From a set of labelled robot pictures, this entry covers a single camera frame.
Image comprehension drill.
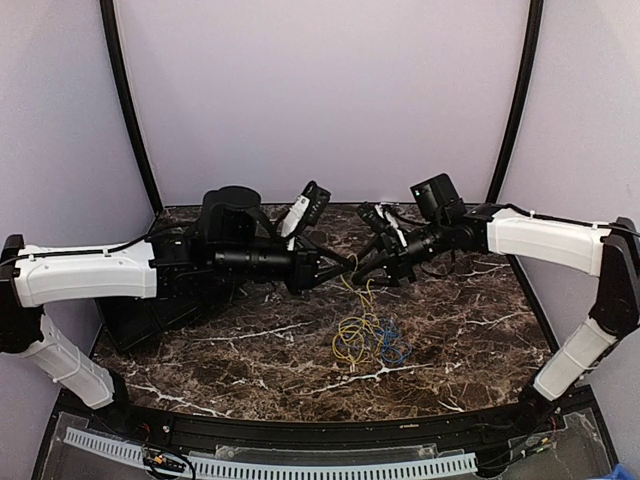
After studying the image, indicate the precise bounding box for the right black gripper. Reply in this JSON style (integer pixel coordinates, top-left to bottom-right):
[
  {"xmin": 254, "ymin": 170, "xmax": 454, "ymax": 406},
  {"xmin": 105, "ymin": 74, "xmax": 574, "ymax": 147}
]
[{"xmin": 352, "ymin": 216, "xmax": 450, "ymax": 287}]

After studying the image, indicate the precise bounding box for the yellow cable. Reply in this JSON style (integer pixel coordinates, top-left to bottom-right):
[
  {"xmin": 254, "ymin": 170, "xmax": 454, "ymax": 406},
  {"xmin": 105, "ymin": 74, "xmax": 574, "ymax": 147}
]
[{"xmin": 332, "ymin": 254, "xmax": 384, "ymax": 371}]

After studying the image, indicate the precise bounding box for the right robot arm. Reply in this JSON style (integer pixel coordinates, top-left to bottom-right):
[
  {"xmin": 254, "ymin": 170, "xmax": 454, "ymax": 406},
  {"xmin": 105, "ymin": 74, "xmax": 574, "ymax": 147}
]
[{"xmin": 352, "ymin": 173, "xmax": 639, "ymax": 434}]

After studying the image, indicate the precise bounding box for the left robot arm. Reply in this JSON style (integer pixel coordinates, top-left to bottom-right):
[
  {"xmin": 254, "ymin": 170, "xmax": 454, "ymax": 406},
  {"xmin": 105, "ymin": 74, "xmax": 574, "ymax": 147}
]
[{"xmin": 1, "ymin": 182, "xmax": 353, "ymax": 436}]

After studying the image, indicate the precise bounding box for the black compartment tray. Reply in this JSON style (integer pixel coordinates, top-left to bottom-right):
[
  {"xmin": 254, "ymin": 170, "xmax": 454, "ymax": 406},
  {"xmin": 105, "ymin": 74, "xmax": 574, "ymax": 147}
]
[{"xmin": 95, "ymin": 292, "xmax": 231, "ymax": 354}]

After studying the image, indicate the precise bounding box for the blue object at corner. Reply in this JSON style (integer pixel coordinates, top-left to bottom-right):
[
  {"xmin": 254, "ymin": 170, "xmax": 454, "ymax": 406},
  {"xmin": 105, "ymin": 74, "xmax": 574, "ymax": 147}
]
[{"xmin": 606, "ymin": 463, "xmax": 638, "ymax": 480}]

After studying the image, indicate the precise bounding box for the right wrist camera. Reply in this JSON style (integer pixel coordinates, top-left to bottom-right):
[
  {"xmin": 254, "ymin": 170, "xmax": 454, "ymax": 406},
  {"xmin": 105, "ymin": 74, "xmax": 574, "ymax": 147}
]
[{"xmin": 356, "ymin": 202, "xmax": 407, "ymax": 247}]

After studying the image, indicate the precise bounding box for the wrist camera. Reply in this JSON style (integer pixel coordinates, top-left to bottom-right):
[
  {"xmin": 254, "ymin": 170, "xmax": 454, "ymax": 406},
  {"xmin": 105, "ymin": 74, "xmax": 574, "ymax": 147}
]
[
  {"xmin": 280, "ymin": 180, "xmax": 331, "ymax": 251},
  {"xmin": 356, "ymin": 202, "xmax": 407, "ymax": 247}
]

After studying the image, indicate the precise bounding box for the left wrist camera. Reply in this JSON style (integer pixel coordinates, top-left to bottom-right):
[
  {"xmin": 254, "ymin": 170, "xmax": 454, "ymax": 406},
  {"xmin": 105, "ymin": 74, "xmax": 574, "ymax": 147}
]
[{"xmin": 280, "ymin": 180, "xmax": 331, "ymax": 251}]

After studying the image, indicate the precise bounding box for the black front rail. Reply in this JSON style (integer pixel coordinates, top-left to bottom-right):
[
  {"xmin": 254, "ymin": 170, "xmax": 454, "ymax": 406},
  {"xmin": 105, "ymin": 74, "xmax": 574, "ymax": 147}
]
[{"xmin": 54, "ymin": 389, "xmax": 601, "ymax": 459}]

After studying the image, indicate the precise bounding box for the white slotted cable duct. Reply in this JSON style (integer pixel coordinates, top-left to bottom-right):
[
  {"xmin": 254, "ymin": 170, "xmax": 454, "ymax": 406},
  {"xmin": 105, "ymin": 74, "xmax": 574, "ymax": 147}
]
[{"xmin": 63, "ymin": 427, "xmax": 477, "ymax": 479}]

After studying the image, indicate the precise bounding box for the right black frame post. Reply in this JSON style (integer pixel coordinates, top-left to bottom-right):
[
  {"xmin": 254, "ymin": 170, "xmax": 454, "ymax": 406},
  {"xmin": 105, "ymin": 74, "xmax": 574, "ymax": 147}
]
[{"xmin": 485, "ymin": 0, "xmax": 544, "ymax": 203}]

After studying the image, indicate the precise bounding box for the black frame post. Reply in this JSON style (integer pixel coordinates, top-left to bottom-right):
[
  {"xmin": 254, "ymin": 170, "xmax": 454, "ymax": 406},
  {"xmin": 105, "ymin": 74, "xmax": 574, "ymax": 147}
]
[
  {"xmin": 485, "ymin": 0, "xmax": 544, "ymax": 203},
  {"xmin": 99, "ymin": 0, "xmax": 164, "ymax": 215}
]

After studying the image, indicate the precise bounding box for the left black frame post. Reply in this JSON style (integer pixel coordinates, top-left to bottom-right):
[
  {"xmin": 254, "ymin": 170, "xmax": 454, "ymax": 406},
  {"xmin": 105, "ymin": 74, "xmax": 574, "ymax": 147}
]
[{"xmin": 99, "ymin": 0, "xmax": 164, "ymax": 215}]

